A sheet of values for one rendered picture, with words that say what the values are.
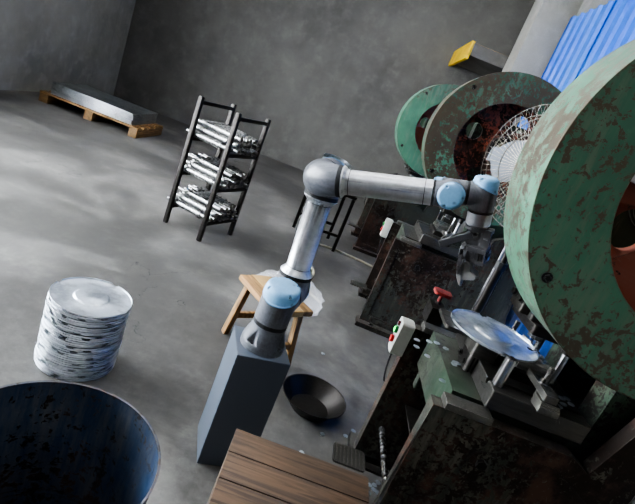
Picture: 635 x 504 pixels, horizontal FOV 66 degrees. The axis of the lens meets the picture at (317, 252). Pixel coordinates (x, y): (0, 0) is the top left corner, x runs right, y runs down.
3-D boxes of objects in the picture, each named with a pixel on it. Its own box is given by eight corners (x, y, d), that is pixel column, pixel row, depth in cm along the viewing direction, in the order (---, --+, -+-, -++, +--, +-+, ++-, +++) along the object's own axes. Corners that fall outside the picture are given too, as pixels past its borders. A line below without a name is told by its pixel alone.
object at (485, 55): (465, 57, 623) (474, 36, 615) (448, 65, 742) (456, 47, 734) (531, 84, 625) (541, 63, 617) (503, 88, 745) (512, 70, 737)
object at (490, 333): (444, 301, 169) (445, 299, 169) (520, 331, 170) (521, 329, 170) (460, 339, 142) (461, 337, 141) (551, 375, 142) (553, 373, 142)
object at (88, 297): (99, 328, 168) (100, 326, 168) (29, 293, 172) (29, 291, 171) (146, 301, 196) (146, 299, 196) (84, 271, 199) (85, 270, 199)
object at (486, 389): (484, 407, 138) (493, 390, 137) (454, 336, 181) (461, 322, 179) (581, 445, 139) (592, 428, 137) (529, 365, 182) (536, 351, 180)
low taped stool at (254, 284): (219, 330, 251) (239, 273, 241) (258, 329, 267) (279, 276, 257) (249, 372, 227) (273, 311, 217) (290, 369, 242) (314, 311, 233)
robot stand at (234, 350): (196, 463, 166) (237, 354, 153) (197, 426, 182) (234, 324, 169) (247, 470, 172) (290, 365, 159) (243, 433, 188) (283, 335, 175)
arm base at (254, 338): (241, 352, 155) (251, 326, 152) (238, 327, 168) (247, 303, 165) (285, 361, 159) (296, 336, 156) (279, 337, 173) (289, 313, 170)
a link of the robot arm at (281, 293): (248, 318, 156) (262, 281, 152) (263, 304, 169) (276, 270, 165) (281, 334, 154) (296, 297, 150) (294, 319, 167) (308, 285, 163)
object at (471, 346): (428, 359, 153) (447, 323, 149) (423, 339, 166) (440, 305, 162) (502, 388, 153) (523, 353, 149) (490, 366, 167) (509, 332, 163)
